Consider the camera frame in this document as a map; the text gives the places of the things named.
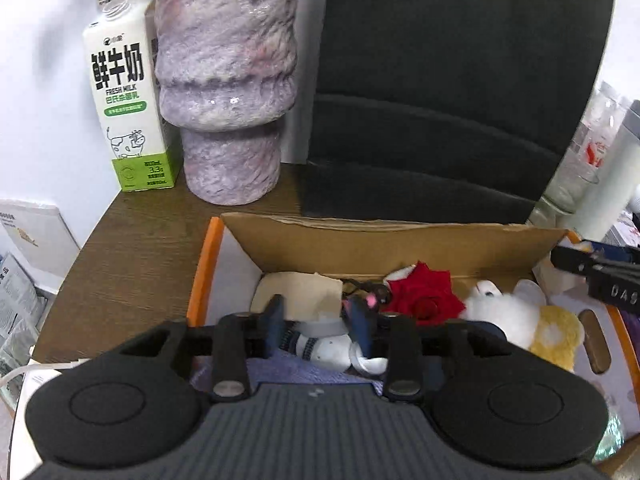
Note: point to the white thermos bottle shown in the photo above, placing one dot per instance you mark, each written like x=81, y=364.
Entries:
x=620, y=175

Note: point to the stack of printed papers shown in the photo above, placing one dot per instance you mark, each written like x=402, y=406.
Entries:
x=15, y=305

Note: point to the black chair back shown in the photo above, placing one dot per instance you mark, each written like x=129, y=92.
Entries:
x=450, y=85

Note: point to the milk carton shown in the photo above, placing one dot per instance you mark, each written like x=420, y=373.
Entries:
x=127, y=95

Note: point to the purple marbled vase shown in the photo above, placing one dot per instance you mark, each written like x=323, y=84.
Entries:
x=225, y=70

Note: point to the red artificial rose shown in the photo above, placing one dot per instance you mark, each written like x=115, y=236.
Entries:
x=425, y=292

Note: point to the purple cloth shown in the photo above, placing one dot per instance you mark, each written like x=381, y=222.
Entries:
x=300, y=371

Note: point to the small white plush doll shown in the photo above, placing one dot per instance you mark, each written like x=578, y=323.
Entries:
x=325, y=346

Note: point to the yellow and white plush toy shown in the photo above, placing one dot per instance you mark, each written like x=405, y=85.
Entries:
x=520, y=315

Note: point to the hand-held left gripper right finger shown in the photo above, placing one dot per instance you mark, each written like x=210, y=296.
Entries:
x=361, y=327

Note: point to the white booklet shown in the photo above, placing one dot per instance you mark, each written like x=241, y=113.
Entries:
x=32, y=230

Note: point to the clear plastic water bottle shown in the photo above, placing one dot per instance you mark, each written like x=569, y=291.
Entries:
x=597, y=120

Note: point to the wooden desktop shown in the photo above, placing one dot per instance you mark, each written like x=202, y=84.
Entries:
x=140, y=260

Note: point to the printed cardboard gift box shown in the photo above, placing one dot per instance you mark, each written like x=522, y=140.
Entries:
x=380, y=250

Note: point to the beige cloth piece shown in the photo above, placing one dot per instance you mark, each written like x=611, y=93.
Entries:
x=305, y=295

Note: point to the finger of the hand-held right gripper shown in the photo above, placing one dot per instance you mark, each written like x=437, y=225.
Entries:
x=612, y=251
x=572, y=260

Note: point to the clear glass cup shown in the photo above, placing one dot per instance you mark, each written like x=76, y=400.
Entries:
x=570, y=187

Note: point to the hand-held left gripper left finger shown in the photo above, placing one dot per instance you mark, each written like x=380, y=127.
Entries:
x=275, y=321

